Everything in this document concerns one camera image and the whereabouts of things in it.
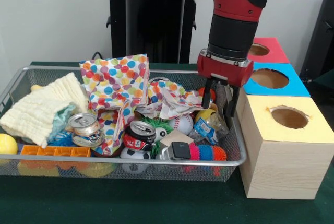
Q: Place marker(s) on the green fuzzy toy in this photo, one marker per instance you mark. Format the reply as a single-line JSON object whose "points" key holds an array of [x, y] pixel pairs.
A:
{"points": [[162, 123]]}

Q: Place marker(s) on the black and white soccer ball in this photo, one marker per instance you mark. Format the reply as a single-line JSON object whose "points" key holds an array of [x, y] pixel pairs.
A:
{"points": [[134, 154]]}

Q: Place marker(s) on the shallow clear bin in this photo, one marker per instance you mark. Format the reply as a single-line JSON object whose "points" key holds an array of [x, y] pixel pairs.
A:
{"points": [[156, 175]]}

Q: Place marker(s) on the cream muslin cloth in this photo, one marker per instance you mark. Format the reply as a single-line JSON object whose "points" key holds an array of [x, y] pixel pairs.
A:
{"points": [[36, 112]]}

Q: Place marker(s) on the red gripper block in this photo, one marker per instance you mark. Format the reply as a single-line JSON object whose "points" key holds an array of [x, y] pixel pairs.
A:
{"points": [[224, 72]]}

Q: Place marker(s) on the white baseball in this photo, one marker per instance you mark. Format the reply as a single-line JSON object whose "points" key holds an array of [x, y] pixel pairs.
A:
{"points": [[181, 124]]}

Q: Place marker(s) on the yellow ball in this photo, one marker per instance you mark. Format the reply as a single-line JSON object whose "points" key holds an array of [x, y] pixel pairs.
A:
{"points": [[7, 144]]}

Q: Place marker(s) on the black flat panel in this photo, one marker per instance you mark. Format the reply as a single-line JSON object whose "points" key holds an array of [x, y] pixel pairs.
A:
{"points": [[321, 36]]}

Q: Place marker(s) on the large polka dot cloth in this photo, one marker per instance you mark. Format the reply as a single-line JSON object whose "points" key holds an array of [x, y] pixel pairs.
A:
{"points": [[117, 78]]}

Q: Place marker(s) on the crushed red can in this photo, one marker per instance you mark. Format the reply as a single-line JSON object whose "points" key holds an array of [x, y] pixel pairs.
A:
{"points": [[136, 140]]}

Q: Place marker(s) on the wooden box with three holes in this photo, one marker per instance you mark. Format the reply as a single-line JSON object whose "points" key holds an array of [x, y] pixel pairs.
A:
{"points": [[282, 161]]}

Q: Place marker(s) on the crushed silver can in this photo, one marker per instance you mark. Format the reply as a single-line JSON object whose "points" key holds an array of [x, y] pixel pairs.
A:
{"points": [[83, 124]]}

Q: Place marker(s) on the crushed clear plastic bottle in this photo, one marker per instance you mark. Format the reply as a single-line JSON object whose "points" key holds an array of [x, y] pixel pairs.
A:
{"points": [[209, 128]]}

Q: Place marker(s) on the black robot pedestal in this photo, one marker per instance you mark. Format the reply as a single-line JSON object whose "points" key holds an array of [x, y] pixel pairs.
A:
{"points": [[151, 31]]}

